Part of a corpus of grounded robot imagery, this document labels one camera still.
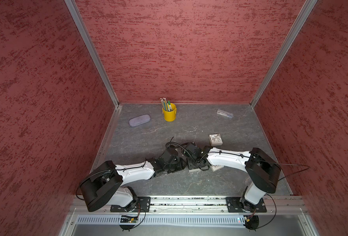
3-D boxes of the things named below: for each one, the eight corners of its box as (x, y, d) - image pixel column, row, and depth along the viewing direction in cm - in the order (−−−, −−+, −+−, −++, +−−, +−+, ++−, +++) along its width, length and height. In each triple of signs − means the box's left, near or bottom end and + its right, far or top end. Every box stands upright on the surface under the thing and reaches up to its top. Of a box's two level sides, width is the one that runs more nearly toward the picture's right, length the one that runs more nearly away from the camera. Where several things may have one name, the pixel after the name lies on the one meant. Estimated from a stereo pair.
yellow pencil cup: (168, 123, 110) (168, 114, 102) (162, 117, 114) (161, 108, 106) (178, 117, 114) (178, 108, 106) (172, 111, 118) (171, 102, 110)
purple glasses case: (130, 127, 108) (129, 124, 105) (129, 121, 111) (128, 119, 108) (151, 120, 112) (150, 118, 109) (149, 115, 115) (149, 113, 112)
